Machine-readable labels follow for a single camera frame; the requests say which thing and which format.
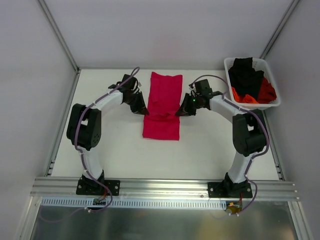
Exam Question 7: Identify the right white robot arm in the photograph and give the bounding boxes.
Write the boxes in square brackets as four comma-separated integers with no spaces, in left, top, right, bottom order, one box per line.
[175,79,270,198]

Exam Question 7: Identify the right aluminium frame post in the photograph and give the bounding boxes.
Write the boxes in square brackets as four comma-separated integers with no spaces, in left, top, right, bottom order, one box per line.
[259,0,301,59]

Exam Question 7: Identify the left aluminium frame post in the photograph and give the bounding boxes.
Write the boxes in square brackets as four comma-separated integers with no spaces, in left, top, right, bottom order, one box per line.
[36,0,80,74]

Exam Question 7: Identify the orange t shirt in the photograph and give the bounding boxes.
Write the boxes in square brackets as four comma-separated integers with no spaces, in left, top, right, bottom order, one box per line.
[231,87,259,104]

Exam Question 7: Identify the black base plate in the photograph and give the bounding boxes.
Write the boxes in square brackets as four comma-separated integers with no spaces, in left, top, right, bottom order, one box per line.
[207,181,253,199]
[75,177,121,196]

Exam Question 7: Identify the white slotted cable duct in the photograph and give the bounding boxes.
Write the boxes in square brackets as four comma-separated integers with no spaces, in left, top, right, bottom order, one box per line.
[41,197,227,211]

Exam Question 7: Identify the aluminium frame post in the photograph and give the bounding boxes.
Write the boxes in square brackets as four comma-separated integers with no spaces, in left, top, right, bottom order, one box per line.
[259,0,301,59]
[36,0,80,74]

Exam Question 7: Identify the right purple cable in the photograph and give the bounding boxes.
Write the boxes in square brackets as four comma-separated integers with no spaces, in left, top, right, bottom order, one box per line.
[188,74,270,220]

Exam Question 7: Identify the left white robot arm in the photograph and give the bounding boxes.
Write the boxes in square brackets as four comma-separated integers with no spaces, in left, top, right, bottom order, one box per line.
[66,73,149,196]

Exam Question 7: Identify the red t shirt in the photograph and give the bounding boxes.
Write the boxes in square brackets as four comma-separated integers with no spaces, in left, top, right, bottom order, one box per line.
[257,77,277,104]

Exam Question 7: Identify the aluminium mounting rail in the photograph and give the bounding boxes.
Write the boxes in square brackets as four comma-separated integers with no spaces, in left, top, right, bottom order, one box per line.
[30,177,300,202]

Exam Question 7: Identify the white plastic basket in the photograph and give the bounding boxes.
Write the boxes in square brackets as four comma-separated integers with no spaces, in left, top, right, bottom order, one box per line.
[224,57,281,110]

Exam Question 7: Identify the black t shirt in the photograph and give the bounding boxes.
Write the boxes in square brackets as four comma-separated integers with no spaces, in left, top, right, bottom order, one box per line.
[228,57,265,101]

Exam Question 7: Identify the pink t shirt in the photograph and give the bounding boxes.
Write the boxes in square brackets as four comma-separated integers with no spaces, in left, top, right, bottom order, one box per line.
[142,71,183,141]

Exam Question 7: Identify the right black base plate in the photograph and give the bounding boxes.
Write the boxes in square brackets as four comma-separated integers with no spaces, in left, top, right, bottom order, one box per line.
[207,181,253,199]

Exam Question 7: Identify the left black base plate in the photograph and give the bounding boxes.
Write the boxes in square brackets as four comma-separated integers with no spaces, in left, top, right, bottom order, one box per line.
[75,177,121,196]

